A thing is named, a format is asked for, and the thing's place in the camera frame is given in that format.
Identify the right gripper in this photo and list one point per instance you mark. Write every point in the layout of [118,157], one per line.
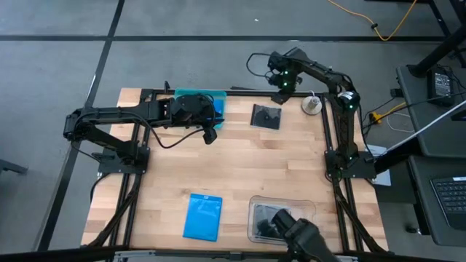
[287,78]

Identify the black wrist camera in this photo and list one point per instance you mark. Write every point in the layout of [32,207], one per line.
[278,59]
[210,136]

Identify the black desk leg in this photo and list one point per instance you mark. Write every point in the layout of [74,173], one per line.
[437,51]

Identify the silver rod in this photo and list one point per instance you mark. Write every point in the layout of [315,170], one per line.
[426,125]

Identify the black front crossbar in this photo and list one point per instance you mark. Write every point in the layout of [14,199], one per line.
[54,254]

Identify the teal plastic bin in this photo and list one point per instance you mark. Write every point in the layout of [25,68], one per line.
[218,94]

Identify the black keyboard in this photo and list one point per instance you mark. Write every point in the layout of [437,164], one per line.
[451,200]

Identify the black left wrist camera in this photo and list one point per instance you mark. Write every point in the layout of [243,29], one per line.
[210,136]

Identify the dark grey desk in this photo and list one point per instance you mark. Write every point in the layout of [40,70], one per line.
[422,203]
[429,131]

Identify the black power adapter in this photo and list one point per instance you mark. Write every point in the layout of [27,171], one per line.
[441,85]

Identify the grey chair leg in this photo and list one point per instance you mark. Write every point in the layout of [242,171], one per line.
[11,166]

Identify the black aluminium table frame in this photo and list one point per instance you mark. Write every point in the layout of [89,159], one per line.
[339,211]

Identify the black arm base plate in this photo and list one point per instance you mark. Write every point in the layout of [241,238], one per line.
[109,165]
[366,169]

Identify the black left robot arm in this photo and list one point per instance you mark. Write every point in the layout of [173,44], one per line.
[109,113]

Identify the white paper sheet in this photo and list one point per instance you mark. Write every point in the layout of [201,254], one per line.
[382,180]

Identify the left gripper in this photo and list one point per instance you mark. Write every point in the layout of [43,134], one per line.
[191,109]

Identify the clear plastic bin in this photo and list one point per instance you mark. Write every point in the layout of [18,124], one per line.
[306,211]

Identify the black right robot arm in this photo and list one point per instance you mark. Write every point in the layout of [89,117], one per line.
[342,127]

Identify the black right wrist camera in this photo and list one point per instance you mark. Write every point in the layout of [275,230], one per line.
[278,59]

